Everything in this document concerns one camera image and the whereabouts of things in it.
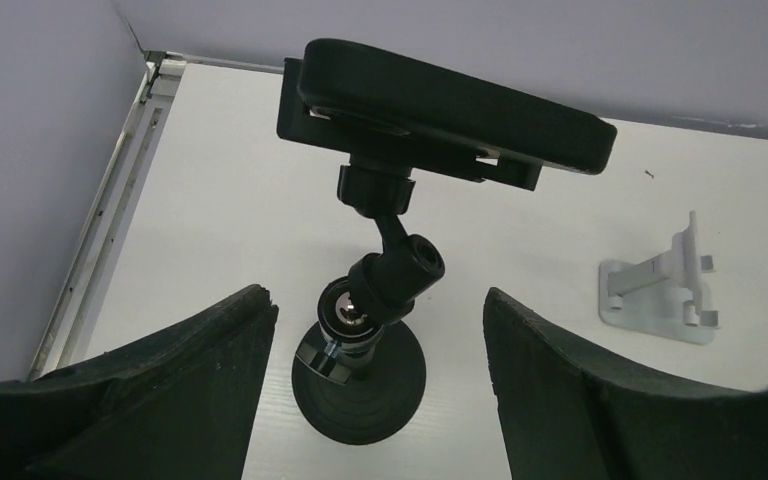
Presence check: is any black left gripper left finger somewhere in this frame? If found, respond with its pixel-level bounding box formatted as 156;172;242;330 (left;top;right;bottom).
0;284;278;479

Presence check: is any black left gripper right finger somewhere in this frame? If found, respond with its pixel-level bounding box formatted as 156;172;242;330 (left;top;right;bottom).
482;287;768;479

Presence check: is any black tall phone stand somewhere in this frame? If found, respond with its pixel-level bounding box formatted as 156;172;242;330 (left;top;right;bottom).
277;56;540;445

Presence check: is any black phone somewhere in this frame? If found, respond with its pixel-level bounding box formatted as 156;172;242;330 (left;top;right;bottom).
297;38;617;175

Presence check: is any white folding phone stand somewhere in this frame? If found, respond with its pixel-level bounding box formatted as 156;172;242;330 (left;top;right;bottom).
598;211;720;346

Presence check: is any aluminium side rail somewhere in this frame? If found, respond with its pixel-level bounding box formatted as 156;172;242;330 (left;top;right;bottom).
27;51;188;381

